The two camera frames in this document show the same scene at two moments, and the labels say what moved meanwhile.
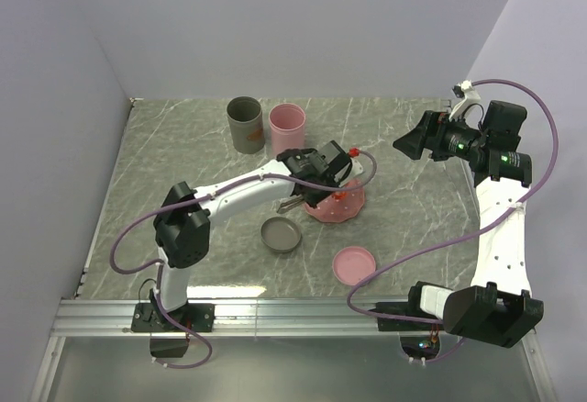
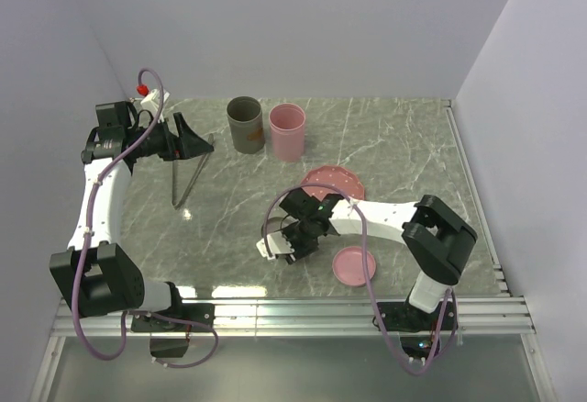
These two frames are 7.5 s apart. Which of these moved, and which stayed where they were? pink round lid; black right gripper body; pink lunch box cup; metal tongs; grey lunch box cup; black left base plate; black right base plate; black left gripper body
Moved: black left gripper body; metal tongs; black right gripper body
Stayed: black left base plate; pink round lid; black right base plate; grey lunch box cup; pink lunch box cup
